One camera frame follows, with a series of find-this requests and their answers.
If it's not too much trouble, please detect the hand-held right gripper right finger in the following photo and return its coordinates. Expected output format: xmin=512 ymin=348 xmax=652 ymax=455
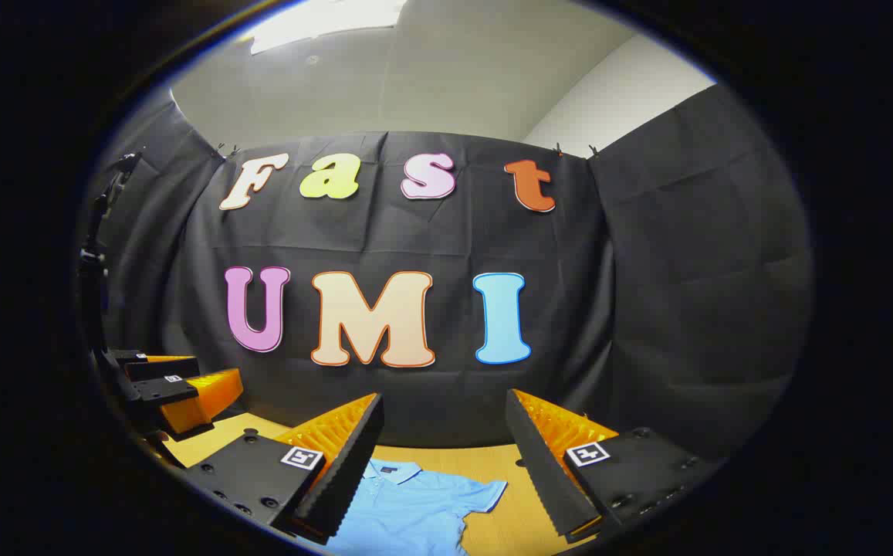
xmin=505 ymin=388 xmax=725 ymax=541

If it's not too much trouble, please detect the black backdrop stand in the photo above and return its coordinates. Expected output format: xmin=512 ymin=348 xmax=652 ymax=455
xmin=78 ymin=151 xmax=144 ymax=364

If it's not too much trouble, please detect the black backdrop cloth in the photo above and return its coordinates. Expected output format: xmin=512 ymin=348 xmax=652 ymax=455
xmin=79 ymin=83 xmax=814 ymax=464

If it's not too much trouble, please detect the light blue polo T-shirt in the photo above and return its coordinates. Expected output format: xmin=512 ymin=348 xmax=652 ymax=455
xmin=326 ymin=458 xmax=509 ymax=556

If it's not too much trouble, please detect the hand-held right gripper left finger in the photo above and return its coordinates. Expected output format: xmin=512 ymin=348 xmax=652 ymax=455
xmin=184 ymin=392 xmax=385 ymax=545

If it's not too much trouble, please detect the ceiling light panel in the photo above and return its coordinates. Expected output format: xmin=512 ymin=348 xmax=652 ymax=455
xmin=249 ymin=0 xmax=408 ymax=55

